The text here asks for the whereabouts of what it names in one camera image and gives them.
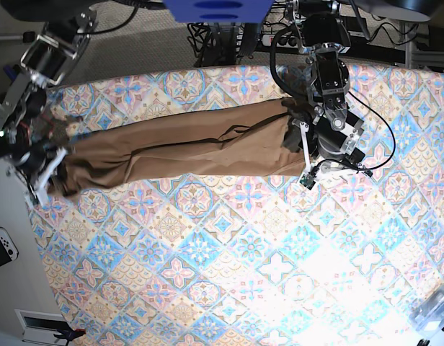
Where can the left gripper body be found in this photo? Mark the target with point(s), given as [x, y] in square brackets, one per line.
[331, 153]

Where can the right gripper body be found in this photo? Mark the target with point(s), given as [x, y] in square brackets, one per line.
[35, 167]

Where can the brown t-shirt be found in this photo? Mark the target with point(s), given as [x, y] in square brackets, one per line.
[243, 141]

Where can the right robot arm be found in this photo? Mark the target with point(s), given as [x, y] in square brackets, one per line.
[52, 56]

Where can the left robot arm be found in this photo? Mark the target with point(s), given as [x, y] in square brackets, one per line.
[321, 38]

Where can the game console with white controller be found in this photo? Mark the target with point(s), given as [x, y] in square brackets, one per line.
[8, 250]

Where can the white power strip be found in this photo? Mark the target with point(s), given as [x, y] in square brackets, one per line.
[285, 41]

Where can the patterned colourful tablecloth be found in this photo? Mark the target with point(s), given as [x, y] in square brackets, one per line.
[211, 260]

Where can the white floor vent box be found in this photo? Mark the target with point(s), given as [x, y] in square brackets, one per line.
[40, 328]

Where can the black clamp lower left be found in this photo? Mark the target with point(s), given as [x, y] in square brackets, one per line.
[69, 334]

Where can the clear plastic box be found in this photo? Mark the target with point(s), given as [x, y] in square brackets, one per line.
[428, 318]

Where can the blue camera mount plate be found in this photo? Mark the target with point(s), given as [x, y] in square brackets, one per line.
[222, 11]

